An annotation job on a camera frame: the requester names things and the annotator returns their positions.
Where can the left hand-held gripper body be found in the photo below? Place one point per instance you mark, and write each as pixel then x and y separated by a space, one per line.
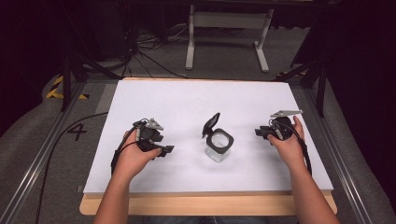
pixel 148 133

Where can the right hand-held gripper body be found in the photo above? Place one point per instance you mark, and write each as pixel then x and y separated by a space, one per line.
pixel 283 126

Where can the clear jar with black lid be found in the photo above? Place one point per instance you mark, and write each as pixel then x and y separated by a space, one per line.
pixel 219 143

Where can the person's right hand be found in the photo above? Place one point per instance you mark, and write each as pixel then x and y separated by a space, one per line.
pixel 289 147

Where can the person's left hand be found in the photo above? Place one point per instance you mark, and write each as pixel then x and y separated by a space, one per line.
pixel 134 158

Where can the white board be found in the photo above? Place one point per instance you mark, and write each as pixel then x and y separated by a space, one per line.
pixel 186 102

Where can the black tripod stand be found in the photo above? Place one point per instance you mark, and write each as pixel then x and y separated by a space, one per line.
pixel 320 84
pixel 67 81

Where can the aluminium floor rail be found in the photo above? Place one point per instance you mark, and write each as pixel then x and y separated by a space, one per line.
pixel 37 161
pixel 339 168

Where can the white metal desk frame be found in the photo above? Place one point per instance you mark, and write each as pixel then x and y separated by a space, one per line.
pixel 229 20

